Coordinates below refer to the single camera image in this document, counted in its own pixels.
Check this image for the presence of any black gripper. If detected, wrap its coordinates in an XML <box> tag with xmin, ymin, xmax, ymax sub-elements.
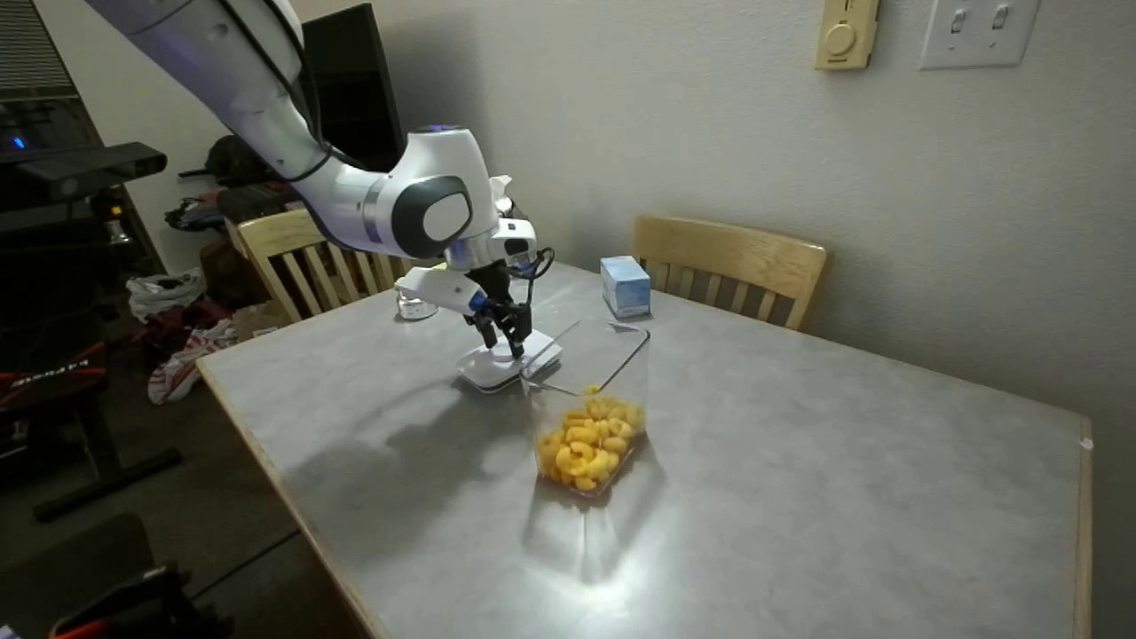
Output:
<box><xmin>464</xmin><ymin>259</ymin><xmax>535</xmax><ymax>367</ymax></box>

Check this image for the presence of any white container lid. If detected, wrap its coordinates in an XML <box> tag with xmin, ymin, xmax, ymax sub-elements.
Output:
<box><xmin>459</xmin><ymin>327</ymin><xmax>563</xmax><ymax>398</ymax></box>

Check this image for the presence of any clear plastic container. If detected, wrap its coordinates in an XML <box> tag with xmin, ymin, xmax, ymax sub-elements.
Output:
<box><xmin>533</xmin><ymin>318</ymin><xmax>657</xmax><ymax>500</ymax></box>

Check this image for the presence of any light blue box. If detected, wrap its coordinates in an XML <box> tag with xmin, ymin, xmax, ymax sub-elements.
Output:
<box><xmin>598</xmin><ymin>253</ymin><xmax>657</xmax><ymax>321</ymax></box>

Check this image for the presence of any light wooden slatted chair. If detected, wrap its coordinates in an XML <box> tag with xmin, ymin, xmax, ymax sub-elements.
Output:
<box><xmin>632</xmin><ymin>212</ymin><xmax>831</xmax><ymax>333</ymax></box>
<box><xmin>235</xmin><ymin>205</ymin><xmax>412</xmax><ymax>327</ymax></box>

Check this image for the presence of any black monitor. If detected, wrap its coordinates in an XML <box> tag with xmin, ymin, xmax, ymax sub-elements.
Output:
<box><xmin>296</xmin><ymin>0</ymin><xmax>407</xmax><ymax>172</ymax></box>

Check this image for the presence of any red and white clothes pile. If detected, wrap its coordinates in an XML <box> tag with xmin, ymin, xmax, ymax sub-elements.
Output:
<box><xmin>143</xmin><ymin>304</ymin><xmax>261</xmax><ymax>409</ymax></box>

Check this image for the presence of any red and black bag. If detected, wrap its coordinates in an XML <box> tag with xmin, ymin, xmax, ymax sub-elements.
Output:
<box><xmin>48</xmin><ymin>566</ymin><xmax>200</xmax><ymax>639</ymax></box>

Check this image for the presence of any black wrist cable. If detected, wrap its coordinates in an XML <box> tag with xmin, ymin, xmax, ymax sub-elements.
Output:
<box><xmin>514</xmin><ymin>247</ymin><xmax>558</xmax><ymax>288</ymax></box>

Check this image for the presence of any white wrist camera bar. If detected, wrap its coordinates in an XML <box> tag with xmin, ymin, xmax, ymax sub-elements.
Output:
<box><xmin>391</xmin><ymin>259</ymin><xmax>491</xmax><ymax>321</ymax></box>

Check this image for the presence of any black camera bar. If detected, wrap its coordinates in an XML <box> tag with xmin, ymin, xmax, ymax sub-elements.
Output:
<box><xmin>19</xmin><ymin>139</ymin><xmax>169</xmax><ymax>202</ymax></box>

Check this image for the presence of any beige wall thermostat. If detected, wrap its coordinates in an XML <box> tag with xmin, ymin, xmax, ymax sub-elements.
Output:
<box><xmin>813</xmin><ymin>0</ymin><xmax>884</xmax><ymax>76</ymax></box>

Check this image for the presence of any white light switch plate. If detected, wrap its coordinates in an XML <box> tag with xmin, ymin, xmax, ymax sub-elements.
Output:
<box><xmin>916</xmin><ymin>0</ymin><xmax>1045</xmax><ymax>70</ymax></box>

